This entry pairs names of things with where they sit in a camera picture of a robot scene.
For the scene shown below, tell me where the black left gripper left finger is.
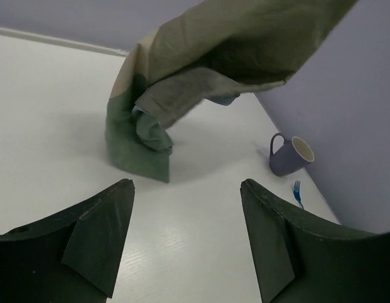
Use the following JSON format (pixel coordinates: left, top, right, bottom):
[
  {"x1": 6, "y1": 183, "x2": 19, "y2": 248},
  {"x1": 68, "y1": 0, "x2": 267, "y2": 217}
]
[{"x1": 0, "y1": 179, "x2": 135, "y2": 303}]

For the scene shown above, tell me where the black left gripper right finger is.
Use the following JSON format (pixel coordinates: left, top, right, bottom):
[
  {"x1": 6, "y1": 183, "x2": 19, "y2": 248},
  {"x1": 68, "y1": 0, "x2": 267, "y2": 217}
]
[{"x1": 240, "y1": 179, "x2": 390, "y2": 302}]

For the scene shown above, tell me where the green patchwork cloth placemat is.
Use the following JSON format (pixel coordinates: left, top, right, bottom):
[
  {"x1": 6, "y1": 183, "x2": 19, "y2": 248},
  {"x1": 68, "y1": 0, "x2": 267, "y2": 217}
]
[{"x1": 105, "y1": 0, "x2": 354, "y2": 182}]

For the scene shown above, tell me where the blue plastic fork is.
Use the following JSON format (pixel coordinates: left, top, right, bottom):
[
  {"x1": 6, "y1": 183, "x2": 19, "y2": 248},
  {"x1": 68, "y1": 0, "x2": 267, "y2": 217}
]
[{"x1": 292, "y1": 181, "x2": 304, "y2": 209}]

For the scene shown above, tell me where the purple ceramic mug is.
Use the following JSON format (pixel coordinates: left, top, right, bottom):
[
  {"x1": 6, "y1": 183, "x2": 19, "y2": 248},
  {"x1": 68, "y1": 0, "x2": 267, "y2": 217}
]
[{"x1": 268, "y1": 133, "x2": 315, "y2": 177}]

